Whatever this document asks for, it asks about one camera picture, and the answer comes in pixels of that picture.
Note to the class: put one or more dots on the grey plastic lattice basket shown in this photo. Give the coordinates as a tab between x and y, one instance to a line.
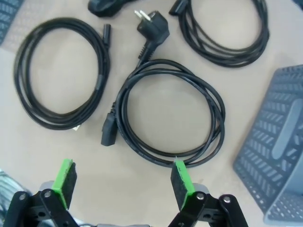
272	142
7	16

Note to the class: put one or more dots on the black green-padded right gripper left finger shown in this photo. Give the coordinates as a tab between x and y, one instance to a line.
64	179

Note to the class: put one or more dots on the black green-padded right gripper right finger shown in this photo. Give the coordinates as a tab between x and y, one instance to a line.
182	184

